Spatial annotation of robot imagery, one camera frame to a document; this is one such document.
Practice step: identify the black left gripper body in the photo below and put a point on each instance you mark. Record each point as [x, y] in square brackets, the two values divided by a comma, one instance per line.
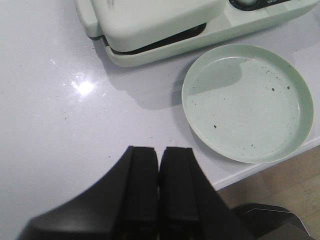
[270, 222]

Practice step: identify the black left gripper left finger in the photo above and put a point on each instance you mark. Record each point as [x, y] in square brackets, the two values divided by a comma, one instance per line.
[122, 205]

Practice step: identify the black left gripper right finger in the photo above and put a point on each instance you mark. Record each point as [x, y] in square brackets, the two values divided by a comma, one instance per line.
[190, 208]

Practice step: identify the mint green sandwich maker lid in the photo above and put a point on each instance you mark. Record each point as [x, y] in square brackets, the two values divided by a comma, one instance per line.
[129, 25]

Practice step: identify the mint green breakfast maker base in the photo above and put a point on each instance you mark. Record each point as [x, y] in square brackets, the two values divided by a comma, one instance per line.
[235, 21]

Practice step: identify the mint green round plate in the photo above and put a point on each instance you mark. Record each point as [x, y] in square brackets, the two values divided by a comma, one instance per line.
[247, 104]

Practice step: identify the left silver control knob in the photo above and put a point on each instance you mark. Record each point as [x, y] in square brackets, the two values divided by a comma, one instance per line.
[246, 3]

